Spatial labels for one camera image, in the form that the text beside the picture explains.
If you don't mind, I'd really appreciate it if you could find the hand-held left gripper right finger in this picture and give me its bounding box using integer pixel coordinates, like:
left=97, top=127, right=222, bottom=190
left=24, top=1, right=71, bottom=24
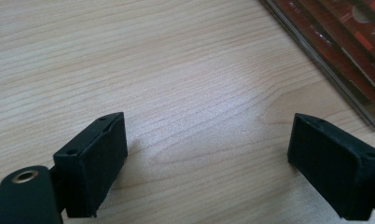
left=286, top=112, right=375, bottom=222

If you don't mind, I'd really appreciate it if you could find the red patterned flat case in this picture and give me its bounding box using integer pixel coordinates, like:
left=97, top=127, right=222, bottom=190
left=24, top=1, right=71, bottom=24
left=259, top=0, right=375, bottom=132

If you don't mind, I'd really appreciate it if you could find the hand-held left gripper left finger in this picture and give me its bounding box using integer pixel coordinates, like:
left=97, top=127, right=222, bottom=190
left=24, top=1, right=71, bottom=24
left=52, top=111, right=129, bottom=218

